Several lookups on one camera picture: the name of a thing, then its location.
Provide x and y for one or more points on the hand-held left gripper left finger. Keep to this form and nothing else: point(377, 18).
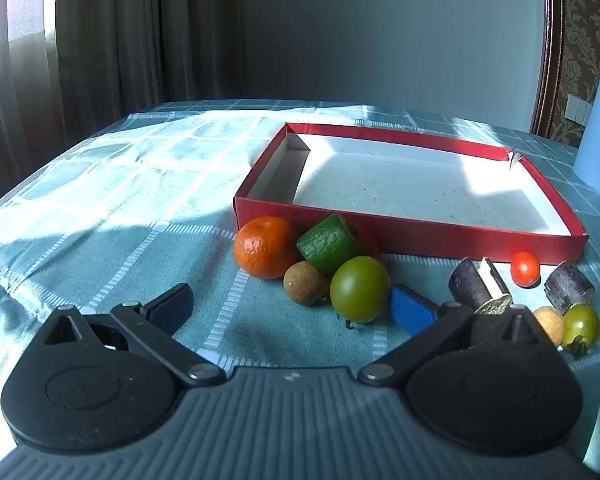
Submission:
point(172, 305)

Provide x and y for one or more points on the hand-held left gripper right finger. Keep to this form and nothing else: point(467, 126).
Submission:
point(412, 312)

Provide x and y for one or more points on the large green tomato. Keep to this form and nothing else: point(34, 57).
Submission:
point(360, 287)

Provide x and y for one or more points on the small green tomato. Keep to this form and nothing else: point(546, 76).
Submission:
point(581, 327)

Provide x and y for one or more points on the green cucumber piece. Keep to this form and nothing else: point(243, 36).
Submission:
point(330, 242)

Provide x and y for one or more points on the pale tan longan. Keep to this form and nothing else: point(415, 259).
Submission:
point(550, 324)

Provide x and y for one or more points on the red cardboard box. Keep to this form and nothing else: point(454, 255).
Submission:
point(405, 180)

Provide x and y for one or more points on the red cherry tomato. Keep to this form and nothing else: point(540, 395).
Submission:
point(525, 268)

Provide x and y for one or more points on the orange mandarin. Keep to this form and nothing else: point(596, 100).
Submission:
point(265, 247)

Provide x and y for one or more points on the brown longan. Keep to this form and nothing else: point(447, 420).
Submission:
point(305, 282)

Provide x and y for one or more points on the brown patterned curtain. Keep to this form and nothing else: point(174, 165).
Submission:
point(145, 35)

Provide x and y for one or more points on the sheer white curtain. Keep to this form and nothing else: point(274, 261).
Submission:
point(15, 70)

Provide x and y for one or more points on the wall switch panel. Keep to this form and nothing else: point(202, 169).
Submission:
point(579, 108)

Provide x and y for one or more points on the dark wooden wall frame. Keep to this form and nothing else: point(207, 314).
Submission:
point(550, 45)

